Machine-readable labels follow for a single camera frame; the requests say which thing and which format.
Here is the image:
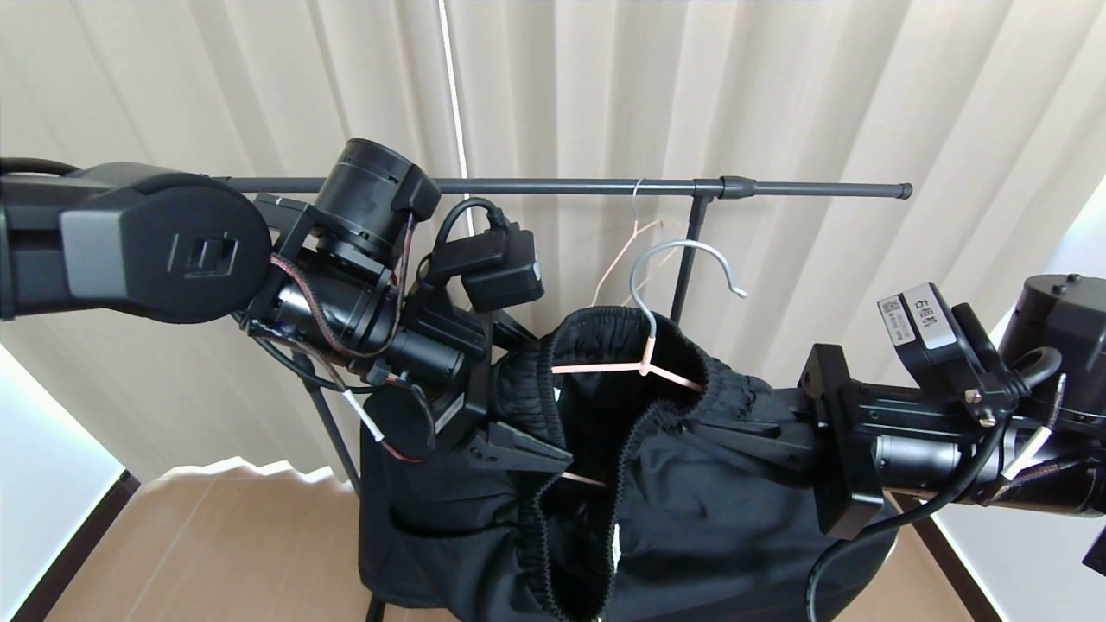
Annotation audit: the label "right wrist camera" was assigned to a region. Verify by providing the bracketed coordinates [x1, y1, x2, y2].
[877, 282, 1022, 428]

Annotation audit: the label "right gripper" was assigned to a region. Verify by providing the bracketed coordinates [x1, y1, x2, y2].
[799, 344, 1005, 542]

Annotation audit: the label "black clothes rack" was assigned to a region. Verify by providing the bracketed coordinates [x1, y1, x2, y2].
[212, 175, 914, 622]

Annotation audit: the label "black shorts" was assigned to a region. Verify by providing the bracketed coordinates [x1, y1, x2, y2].
[357, 305, 899, 622]

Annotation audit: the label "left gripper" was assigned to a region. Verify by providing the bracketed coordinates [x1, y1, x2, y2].
[396, 307, 573, 473]

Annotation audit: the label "beige curtain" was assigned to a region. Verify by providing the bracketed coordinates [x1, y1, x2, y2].
[0, 0, 1106, 486]

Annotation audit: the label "pink clothes hanger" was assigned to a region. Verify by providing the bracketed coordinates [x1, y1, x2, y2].
[550, 239, 749, 487]
[590, 179, 685, 308]

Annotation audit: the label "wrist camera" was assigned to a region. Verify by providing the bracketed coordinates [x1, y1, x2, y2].
[877, 282, 1022, 428]
[415, 225, 546, 346]

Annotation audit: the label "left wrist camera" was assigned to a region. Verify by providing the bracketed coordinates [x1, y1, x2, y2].
[415, 225, 546, 346]

